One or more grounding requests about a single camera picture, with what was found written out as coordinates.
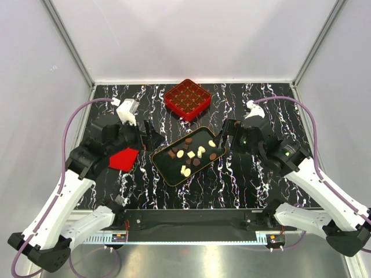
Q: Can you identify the black gold-rimmed tray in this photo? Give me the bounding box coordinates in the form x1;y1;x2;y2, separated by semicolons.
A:
151;126;226;186

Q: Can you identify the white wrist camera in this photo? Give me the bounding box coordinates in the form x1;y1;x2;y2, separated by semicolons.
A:
244;100;265;119
116;98;139;126

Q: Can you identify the left electronics board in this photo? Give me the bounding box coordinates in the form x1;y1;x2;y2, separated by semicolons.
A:
111;233;127;242

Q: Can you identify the right electronics board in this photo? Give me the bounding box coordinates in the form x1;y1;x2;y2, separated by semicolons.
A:
267;235;286;246

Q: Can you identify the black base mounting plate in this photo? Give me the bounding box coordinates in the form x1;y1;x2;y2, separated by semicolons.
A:
122;208;282;240

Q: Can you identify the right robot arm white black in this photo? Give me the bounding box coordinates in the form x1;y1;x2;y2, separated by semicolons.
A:
214;116;370;257

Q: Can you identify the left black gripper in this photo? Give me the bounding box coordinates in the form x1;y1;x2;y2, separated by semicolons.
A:
107;115;165;156

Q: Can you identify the brown oval chocolate right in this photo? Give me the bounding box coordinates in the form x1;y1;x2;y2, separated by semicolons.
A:
209;153;217;161

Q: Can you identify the red compartment chocolate box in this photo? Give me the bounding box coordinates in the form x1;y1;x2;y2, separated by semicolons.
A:
164;79;212;122

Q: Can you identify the aluminium frame rail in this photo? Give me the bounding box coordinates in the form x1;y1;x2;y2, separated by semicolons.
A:
82;232;268;246

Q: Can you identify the white oval chocolate bottom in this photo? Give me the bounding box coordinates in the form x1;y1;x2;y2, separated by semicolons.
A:
184;169;191;177

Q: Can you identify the red box lid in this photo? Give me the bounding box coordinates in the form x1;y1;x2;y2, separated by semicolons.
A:
108;148;140;172

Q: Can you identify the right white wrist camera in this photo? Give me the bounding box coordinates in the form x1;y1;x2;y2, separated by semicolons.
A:
244;100;265;119

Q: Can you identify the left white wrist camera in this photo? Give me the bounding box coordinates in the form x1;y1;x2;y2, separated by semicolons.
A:
116;98;139;126

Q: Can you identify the dark teardrop chocolate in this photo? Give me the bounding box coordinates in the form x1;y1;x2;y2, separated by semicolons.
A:
193;159;201;166

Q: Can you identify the white square chocolate centre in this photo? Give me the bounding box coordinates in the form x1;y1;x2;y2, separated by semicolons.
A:
187;151;195;159

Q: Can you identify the white heart chocolate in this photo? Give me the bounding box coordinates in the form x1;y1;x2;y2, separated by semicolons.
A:
197;146;206;158

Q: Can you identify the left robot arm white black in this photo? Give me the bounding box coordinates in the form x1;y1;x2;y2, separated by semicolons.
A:
8;116;165;273

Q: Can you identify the electronics board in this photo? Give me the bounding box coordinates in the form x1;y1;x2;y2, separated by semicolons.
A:
267;235;286;246
111;233;127;242

